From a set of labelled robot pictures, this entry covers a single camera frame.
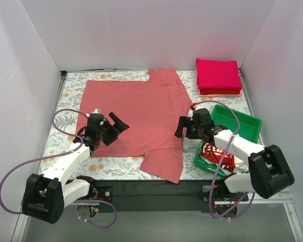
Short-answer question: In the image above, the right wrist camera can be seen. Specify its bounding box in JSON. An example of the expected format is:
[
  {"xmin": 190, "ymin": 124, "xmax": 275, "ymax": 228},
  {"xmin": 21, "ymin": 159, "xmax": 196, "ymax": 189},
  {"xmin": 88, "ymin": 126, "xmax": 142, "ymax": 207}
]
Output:
[{"xmin": 190, "ymin": 102, "xmax": 197, "ymax": 111}]

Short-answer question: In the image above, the green plastic bin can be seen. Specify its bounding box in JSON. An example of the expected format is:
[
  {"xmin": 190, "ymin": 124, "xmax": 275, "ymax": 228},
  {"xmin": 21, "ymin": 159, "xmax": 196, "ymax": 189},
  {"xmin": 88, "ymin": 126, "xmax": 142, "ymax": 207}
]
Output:
[{"xmin": 193, "ymin": 104, "xmax": 264, "ymax": 181}]

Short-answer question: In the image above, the floral patterned table cloth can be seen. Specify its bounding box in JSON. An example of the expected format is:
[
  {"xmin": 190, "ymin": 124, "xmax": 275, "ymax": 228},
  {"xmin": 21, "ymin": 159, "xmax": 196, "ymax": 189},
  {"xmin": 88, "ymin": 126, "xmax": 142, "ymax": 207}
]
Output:
[{"xmin": 38, "ymin": 70, "xmax": 254, "ymax": 180}]

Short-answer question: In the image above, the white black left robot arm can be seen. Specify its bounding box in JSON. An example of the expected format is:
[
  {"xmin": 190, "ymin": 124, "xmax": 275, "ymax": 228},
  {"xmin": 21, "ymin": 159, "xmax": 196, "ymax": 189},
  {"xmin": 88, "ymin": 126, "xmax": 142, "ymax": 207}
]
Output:
[{"xmin": 22, "ymin": 112, "xmax": 130, "ymax": 224}]

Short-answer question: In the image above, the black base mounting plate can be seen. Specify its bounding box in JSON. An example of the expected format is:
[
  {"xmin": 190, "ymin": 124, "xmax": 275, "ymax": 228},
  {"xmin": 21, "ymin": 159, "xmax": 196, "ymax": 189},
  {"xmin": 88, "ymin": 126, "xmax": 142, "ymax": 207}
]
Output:
[{"xmin": 68, "ymin": 180, "xmax": 250, "ymax": 220}]

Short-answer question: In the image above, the folded red shirt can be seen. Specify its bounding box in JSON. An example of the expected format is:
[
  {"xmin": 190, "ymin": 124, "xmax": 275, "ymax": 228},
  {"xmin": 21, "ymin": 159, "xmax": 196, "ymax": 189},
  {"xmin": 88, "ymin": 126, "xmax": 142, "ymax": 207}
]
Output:
[{"xmin": 199, "ymin": 89, "xmax": 240, "ymax": 95}]

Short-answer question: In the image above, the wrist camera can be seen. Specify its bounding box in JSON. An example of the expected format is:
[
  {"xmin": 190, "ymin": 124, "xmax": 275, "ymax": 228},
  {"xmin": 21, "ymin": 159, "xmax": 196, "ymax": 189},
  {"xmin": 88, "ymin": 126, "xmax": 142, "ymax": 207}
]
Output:
[
  {"xmin": 190, "ymin": 102, "xmax": 197, "ymax": 111},
  {"xmin": 92, "ymin": 108, "xmax": 102, "ymax": 114}
]

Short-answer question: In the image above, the red white coca cola shirt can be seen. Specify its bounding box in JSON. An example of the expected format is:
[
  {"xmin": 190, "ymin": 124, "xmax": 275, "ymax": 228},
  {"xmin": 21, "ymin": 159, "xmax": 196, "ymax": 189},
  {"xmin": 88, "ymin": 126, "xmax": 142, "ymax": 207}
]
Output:
[{"xmin": 194, "ymin": 141, "xmax": 249, "ymax": 178}]

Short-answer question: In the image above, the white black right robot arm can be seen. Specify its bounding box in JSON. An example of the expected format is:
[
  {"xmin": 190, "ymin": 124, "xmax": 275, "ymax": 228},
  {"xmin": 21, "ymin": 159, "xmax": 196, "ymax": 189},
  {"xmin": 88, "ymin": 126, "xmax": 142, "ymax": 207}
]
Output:
[{"xmin": 175, "ymin": 108, "xmax": 295, "ymax": 201}]

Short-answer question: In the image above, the salmon pink t shirt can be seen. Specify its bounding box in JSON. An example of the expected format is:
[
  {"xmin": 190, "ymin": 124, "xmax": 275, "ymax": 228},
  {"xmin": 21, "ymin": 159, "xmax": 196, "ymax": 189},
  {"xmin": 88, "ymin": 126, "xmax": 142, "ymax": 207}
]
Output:
[{"xmin": 80, "ymin": 68, "xmax": 192, "ymax": 184}]

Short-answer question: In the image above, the folded magenta shirt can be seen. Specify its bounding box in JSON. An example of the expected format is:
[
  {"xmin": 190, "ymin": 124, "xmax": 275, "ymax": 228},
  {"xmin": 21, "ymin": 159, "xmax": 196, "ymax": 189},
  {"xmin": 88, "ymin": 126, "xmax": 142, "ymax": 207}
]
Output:
[{"xmin": 196, "ymin": 58, "xmax": 242, "ymax": 91}]

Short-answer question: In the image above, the aluminium frame rail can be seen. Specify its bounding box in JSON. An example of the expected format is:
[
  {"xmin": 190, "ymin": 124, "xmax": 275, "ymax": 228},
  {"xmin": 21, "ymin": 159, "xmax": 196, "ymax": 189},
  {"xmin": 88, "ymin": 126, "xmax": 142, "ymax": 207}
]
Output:
[{"xmin": 11, "ymin": 191, "xmax": 303, "ymax": 242}]

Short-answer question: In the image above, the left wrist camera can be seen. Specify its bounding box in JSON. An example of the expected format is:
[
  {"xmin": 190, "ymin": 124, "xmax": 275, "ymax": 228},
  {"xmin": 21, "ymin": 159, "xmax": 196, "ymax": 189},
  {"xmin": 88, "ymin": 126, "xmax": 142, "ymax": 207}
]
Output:
[{"xmin": 92, "ymin": 108, "xmax": 102, "ymax": 114}]

